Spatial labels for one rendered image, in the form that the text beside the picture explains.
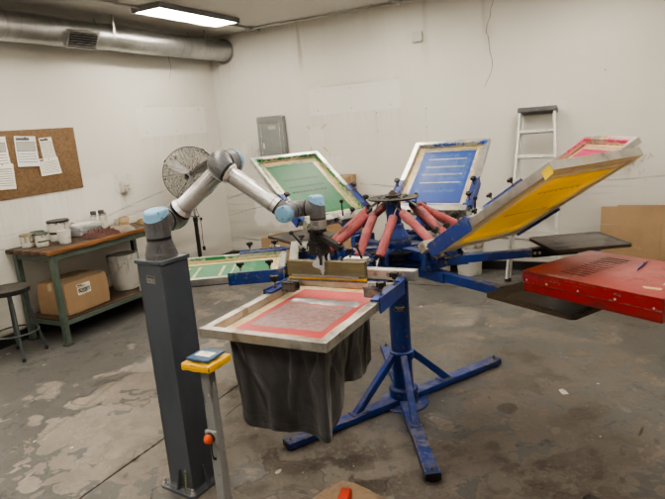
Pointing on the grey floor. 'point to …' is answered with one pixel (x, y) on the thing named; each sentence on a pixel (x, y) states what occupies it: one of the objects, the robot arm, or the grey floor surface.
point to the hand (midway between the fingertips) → (326, 270)
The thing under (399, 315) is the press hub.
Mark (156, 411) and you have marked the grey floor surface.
